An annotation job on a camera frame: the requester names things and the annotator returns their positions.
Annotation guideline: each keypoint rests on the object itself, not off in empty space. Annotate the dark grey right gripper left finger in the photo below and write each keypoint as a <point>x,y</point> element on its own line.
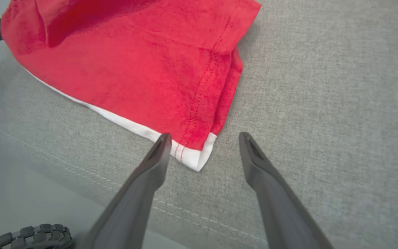
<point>136,200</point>

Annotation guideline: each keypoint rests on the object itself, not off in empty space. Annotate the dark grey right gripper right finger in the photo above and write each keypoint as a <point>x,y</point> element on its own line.
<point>282,207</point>

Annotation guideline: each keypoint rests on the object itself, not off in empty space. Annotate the red shorts with white stripe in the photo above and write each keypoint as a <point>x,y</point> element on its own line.
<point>133,69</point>

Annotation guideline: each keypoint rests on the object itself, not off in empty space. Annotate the grey fabric sofa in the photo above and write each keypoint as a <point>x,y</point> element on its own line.
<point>323,86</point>

